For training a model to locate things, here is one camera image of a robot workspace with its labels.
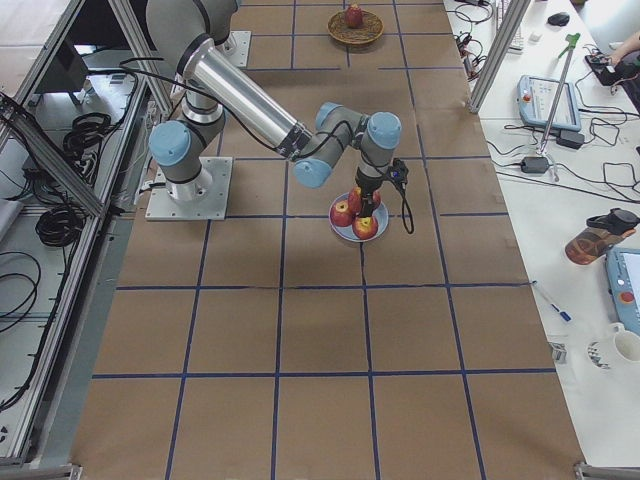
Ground blue teach pendant near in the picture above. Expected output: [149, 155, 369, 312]
[605, 247, 640, 334]

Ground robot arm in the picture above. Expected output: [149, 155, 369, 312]
[146, 1, 402, 218]

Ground red apple on plate front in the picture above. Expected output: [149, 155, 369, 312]
[351, 216, 379, 241]

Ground silver rod green tip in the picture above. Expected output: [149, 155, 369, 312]
[536, 33, 581, 157]

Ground blue teach pendant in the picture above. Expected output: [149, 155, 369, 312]
[517, 75, 582, 132]
[605, 247, 640, 334]

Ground brown water bottle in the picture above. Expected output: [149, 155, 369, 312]
[564, 208, 639, 265]

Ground black computer mouse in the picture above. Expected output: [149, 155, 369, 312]
[547, 12, 570, 27]

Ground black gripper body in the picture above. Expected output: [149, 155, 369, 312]
[355, 162, 388, 199]

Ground red apple on plate back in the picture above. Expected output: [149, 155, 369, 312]
[372, 190, 381, 209]

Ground blue white pen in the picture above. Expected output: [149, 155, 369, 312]
[531, 280, 572, 322]

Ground coiled black cables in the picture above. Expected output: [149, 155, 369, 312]
[34, 207, 81, 250]

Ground red apple on plate left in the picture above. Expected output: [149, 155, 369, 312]
[329, 200, 355, 228]

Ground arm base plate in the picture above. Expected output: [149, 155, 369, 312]
[222, 30, 252, 68]
[145, 156, 233, 221]

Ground blue teach pendant far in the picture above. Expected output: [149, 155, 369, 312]
[517, 75, 582, 132]

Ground yellow-red apple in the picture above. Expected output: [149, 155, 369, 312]
[347, 186, 363, 216]

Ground light blue plate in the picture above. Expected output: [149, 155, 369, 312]
[328, 193, 389, 243]

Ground aluminium frame post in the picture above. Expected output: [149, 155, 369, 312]
[467, 0, 530, 114]

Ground black power adapter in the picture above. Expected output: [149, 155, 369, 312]
[520, 156, 550, 174]

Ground red apple on plate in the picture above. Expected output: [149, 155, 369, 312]
[329, 200, 355, 228]
[351, 216, 379, 241]
[372, 190, 381, 209]

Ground dark red apple in basket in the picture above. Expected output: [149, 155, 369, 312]
[344, 3, 364, 29]

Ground wicker basket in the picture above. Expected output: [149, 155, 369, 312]
[327, 10, 384, 47]

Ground white mug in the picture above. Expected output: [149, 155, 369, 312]
[586, 322, 639, 370]

